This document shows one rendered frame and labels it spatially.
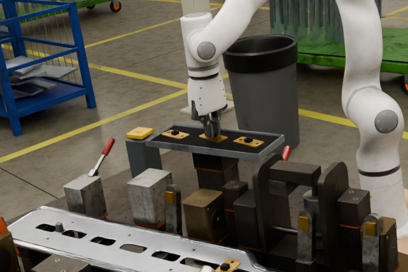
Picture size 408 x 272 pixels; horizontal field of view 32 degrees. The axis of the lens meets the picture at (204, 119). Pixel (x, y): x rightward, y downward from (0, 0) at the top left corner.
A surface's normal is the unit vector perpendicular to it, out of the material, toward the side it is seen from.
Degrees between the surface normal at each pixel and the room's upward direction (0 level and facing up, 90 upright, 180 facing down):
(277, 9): 95
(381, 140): 127
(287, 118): 93
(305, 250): 78
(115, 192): 0
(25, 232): 0
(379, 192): 90
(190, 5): 90
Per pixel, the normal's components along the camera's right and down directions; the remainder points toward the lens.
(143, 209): -0.55, 0.35
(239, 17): 0.62, -0.22
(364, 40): -0.13, 0.35
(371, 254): -0.58, 0.15
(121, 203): -0.14, -0.94
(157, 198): 0.82, 0.08
